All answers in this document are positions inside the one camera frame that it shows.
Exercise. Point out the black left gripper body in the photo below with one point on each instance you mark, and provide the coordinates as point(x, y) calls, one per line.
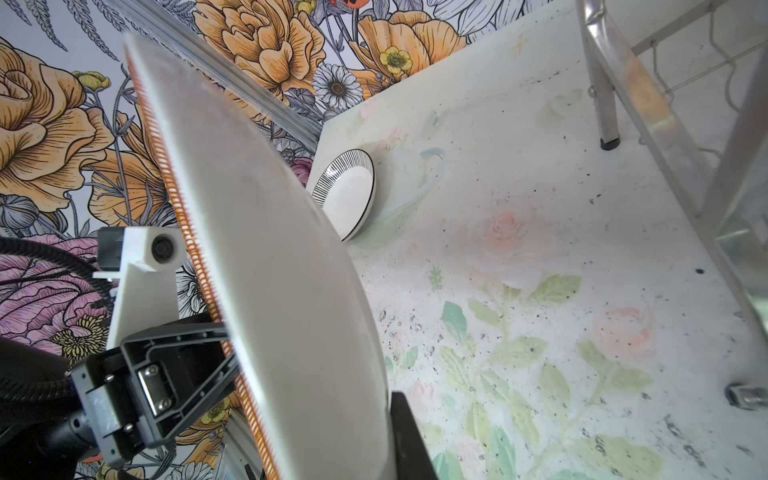
point(54, 415)

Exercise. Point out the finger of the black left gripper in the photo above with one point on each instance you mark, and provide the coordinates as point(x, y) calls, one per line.
point(183, 352)

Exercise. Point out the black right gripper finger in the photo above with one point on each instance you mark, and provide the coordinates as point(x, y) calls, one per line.
point(412, 458)

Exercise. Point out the black geometric pattern plate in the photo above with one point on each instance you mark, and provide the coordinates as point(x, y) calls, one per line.
point(275, 271)

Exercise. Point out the black striped rim plate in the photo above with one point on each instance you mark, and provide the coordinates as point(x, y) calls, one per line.
point(345, 191)

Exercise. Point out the chrome wire dish rack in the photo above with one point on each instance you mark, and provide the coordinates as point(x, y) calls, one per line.
point(722, 193)

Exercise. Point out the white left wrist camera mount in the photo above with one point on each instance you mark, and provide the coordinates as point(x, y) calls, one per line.
point(142, 261)

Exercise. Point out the left aluminium corner post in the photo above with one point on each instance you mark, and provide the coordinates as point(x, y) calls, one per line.
point(170, 32)

